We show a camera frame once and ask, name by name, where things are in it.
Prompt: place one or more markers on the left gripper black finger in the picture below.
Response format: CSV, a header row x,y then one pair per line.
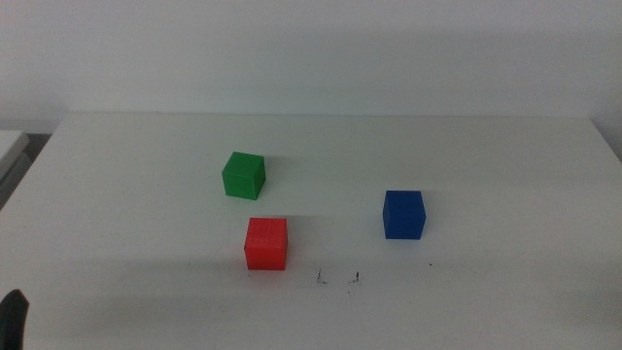
x,y
12,321

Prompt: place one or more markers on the red cube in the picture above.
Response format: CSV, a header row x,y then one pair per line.
x,y
266,248

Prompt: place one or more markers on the green cube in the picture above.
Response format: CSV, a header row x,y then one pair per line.
x,y
242,180

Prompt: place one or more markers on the blue cube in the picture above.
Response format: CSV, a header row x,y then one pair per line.
x,y
403,219

